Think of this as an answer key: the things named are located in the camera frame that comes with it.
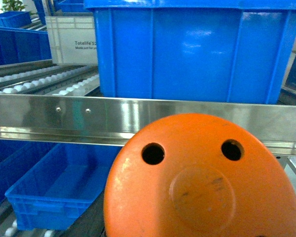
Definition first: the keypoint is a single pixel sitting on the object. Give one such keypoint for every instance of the orange cylindrical cap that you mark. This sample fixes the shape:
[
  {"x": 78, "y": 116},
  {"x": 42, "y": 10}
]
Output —
[{"x": 195, "y": 175}]

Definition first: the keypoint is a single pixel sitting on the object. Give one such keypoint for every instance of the stainless steel shelf rack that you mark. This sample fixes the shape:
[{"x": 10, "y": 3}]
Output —
[{"x": 114, "y": 121}]

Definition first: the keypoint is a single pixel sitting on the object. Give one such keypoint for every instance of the white Totelife crate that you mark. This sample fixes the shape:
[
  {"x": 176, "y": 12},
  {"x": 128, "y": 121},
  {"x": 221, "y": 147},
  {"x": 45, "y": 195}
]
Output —
[{"x": 72, "y": 40}]

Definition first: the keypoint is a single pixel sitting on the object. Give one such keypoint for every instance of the large blue crate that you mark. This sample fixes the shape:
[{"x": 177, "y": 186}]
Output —
[{"x": 232, "y": 51}]

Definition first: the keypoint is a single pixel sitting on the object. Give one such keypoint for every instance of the shallow blue tray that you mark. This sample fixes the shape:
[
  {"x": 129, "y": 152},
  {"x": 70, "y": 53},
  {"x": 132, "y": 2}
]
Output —
[{"x": 61, "y": 186}]

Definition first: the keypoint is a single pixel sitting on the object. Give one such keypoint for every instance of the green potted plant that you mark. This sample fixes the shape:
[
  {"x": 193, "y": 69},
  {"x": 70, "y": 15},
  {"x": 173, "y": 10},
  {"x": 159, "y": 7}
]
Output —
[{"x": 12, "y": 5}]

